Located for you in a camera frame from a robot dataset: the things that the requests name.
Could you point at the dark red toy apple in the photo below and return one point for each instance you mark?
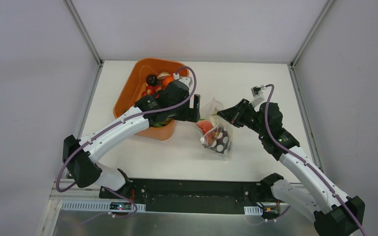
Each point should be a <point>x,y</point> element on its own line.
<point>211,136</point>

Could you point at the white toy cauliflower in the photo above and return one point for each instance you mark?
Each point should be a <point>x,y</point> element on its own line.
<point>214,119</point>

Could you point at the clear zip top bag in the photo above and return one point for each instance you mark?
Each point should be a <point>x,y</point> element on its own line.
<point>212,107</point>

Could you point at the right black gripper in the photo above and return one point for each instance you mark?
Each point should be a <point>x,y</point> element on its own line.
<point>242,112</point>

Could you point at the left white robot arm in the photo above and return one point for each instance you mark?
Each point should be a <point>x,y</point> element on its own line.
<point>81,156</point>

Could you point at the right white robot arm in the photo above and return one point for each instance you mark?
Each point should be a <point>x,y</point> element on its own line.
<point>331,210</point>

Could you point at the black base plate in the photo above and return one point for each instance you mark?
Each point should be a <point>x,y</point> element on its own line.
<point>196,196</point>

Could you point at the toy watermelon slice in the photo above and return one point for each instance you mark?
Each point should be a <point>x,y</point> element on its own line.
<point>205,126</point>

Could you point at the orange plastic bin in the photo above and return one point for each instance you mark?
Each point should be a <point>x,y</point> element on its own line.
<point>134,87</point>

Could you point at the grey toy fish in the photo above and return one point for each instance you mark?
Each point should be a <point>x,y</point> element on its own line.
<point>222,144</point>

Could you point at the orange toy tangerine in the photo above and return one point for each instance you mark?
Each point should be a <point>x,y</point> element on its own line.
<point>167,80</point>

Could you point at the dark toy plum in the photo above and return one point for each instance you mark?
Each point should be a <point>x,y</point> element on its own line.
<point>152,80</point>

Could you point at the beige toy bun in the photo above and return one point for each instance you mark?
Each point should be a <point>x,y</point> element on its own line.
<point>163,75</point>

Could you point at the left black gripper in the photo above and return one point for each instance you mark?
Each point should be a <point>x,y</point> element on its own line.
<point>192,108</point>

